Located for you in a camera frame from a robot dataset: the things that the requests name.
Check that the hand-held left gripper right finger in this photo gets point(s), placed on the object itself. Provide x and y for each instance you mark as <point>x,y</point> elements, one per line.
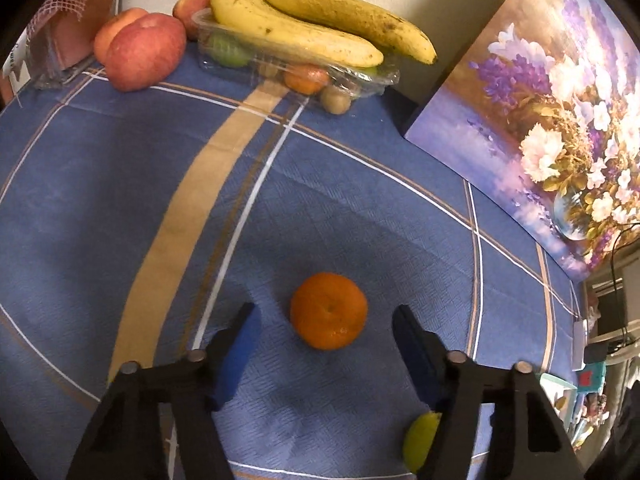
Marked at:
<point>417,360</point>

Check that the brown round fruit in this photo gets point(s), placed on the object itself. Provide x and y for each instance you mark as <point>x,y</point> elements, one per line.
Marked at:
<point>335,100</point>

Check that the teal and red toy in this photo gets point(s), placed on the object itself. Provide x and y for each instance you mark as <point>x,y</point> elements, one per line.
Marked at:
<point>592,375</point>

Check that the flower painting canvas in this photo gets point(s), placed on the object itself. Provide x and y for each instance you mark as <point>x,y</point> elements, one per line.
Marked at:
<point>545,125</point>

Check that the white and green box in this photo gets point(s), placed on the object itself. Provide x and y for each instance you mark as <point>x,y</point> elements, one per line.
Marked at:
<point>562,397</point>

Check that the large green jujube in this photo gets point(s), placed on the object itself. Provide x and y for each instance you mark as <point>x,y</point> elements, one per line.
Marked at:
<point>420,442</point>

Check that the large orange mandarin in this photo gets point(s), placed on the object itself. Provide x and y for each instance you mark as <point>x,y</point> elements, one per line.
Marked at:
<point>328,311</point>

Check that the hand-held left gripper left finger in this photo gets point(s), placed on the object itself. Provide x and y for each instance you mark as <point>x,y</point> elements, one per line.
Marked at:
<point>235,360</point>

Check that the blue plaid bedsheet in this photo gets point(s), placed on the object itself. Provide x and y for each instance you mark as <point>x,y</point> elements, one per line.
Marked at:
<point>150,220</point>

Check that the red apple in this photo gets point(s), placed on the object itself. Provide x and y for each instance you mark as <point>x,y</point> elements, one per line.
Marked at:
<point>192,7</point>
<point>145,52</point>

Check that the green jujube inside tray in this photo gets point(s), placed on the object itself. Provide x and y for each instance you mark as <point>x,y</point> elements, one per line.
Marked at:
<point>227,52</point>

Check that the clear plastic box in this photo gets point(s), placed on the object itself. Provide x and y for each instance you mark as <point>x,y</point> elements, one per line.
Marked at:
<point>65,35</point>

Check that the pale orange apple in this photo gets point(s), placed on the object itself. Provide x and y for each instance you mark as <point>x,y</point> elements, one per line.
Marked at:
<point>114,32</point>

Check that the clear plastic fruit tray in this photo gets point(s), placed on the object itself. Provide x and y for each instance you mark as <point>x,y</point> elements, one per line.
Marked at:
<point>280,67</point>

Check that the mandarin inside tray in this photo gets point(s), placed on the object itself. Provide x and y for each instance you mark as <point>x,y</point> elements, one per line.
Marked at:
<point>306,79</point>

